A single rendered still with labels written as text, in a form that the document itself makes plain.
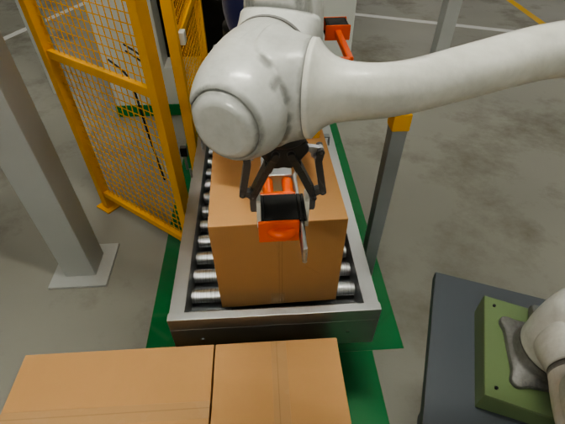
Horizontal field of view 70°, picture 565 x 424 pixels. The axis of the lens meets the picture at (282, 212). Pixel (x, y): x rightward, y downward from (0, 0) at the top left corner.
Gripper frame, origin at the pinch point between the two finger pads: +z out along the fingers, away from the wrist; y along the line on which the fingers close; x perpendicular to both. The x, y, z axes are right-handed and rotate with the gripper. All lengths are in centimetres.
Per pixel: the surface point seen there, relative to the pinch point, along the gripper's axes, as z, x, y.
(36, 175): 54, -85, 98
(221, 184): 28, -43, 16
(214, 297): 69, -30, 22
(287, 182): -0.9, -7.7, -1.6
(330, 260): 46, -25, -17
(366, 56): 122, -364, -114
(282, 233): -0.4, 6.0, 0.5
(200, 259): 69, -48, 29
